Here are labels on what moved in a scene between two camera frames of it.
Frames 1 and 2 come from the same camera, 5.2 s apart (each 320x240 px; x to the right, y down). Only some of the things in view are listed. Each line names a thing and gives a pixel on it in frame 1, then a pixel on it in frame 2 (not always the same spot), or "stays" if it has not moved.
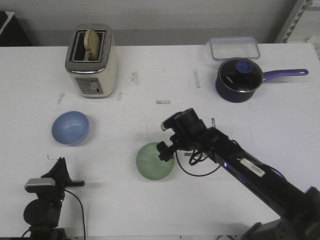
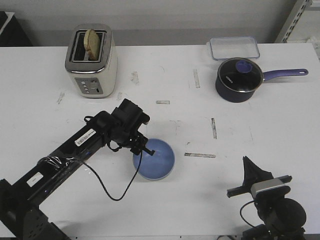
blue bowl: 70,128 → 156,166
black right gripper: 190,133 → 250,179
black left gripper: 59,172 → 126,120
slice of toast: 92,44 stays
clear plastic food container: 224,48 stays
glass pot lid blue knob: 240,75 stays
